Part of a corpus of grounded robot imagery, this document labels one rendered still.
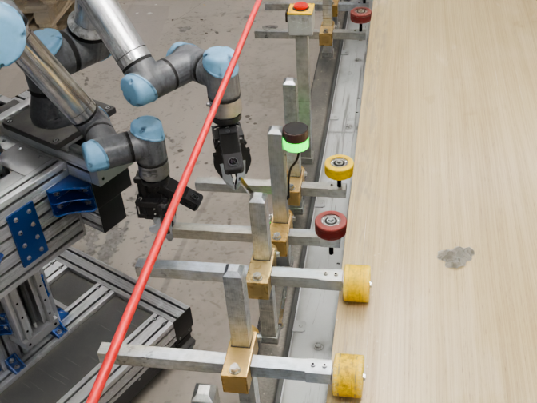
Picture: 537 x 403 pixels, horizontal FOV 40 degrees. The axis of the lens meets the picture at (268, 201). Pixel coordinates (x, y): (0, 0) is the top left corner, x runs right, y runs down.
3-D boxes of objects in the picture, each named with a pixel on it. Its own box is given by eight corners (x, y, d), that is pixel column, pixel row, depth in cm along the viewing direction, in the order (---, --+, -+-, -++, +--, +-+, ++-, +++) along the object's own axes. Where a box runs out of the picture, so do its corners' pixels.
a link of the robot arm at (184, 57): (149, 51, 167) (180, 65, 160) (187, 33, 173) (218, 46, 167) (155, 82, 172) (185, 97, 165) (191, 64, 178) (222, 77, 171)
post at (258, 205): (263, 353, 182) (248, 199, 152) (265, 341, 184) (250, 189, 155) (277, 353, 181) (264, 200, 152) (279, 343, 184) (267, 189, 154)
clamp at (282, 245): (267, 256, 186) (266, 241, 183) (275, 221, 196) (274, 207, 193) (289, 257, 185) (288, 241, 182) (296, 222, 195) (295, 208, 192)
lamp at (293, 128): (285, 207, 183) (280, 133, 170) (288, 193, 187) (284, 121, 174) (308, 208, 182) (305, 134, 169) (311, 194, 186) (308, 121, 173)
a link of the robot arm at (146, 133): (122, 118, 174) (157, 109, 176) (129, 157, 180) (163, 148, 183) (131, 134, 168) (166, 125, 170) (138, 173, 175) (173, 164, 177)
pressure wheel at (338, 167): (338, 206, 203) (338, 173, 196) (319, 193, 208) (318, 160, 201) (359, 194, 207) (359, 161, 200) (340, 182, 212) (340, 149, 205)
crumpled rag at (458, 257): (445, 271, 166) (446, 264, 164) (432, 252, 171) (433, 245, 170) (481, 263, 167) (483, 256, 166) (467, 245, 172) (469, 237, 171)
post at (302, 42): (299, 163, 238) (292, 34, 210) (300, 154, 241) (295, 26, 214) (312, 164, 237) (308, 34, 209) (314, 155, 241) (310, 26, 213)
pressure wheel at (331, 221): (314, 262, 186) (312, 228, 179) (317, 241, 192) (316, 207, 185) (345, 265, 185) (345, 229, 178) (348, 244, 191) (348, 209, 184)
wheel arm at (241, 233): (173, 241, 192) (170, 228, 190) (176, 233, 195) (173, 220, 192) (339, 250, 185) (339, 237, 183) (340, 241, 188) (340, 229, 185)
